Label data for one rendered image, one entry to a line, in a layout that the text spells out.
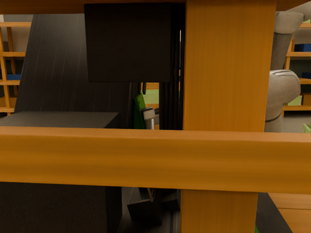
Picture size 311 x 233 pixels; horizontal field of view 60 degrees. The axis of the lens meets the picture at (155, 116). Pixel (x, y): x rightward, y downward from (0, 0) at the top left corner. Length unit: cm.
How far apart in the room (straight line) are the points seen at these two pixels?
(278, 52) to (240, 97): 88
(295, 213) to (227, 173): 64
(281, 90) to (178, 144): 43
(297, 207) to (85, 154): 83
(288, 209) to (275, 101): 43
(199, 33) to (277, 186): 28
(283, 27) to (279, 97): 54
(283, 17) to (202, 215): 94
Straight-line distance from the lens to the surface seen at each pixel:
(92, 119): 71
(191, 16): 47
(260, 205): 103
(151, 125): 80
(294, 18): 129
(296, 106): 675
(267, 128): 88
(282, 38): 133
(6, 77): 652
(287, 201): 114
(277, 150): 47
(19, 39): 699
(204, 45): 46
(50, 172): 51
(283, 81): 81
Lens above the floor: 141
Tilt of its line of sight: 13 degrees down
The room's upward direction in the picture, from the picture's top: straight up
